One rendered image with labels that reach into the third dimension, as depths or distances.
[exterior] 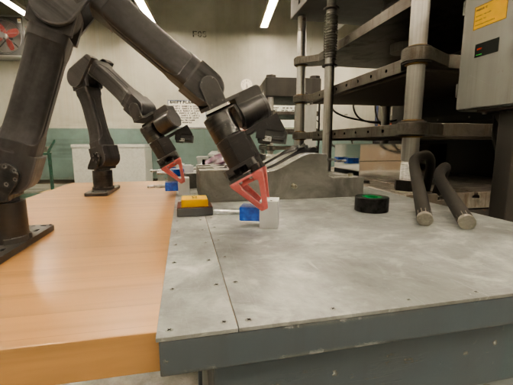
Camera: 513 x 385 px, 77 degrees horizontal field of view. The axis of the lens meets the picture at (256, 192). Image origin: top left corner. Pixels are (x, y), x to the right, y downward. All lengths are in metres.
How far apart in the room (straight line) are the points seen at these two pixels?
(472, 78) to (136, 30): 1.03
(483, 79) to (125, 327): 1.17
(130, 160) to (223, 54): 3.31
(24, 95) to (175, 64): 0.23
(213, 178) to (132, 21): 0.45
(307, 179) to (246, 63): 7.44
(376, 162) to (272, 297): 1.40
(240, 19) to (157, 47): 7.99
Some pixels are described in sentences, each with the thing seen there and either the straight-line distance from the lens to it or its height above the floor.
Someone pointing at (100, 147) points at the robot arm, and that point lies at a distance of 1.16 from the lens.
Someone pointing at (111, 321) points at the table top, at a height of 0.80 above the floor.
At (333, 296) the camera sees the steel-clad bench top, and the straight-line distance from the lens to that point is 0.37.
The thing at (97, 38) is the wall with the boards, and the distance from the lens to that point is 8.85.
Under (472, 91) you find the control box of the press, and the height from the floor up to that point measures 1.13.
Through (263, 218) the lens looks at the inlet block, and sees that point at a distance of 0.62.
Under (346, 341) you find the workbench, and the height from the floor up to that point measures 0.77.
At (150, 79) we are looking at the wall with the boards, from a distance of 8.36.
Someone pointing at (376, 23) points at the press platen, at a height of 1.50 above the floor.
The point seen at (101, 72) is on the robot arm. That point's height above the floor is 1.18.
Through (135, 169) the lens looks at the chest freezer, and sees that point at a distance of 7.47.
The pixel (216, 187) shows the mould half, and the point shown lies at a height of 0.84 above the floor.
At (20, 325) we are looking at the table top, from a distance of 0.39.
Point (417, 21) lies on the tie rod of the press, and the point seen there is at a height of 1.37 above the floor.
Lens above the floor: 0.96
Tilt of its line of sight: 9 degrees down
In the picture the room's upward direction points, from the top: straight up
